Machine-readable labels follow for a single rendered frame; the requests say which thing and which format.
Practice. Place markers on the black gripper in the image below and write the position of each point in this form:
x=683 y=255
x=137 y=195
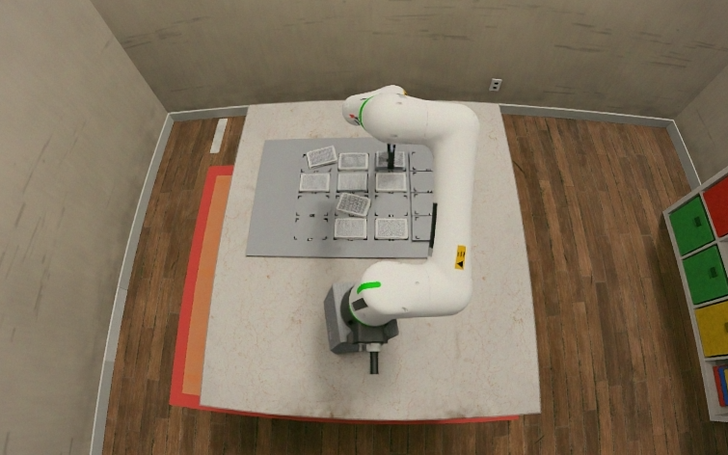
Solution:
x=391 y=150

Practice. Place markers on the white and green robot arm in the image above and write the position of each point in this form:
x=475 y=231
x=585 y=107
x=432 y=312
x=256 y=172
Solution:
x=442 y=286

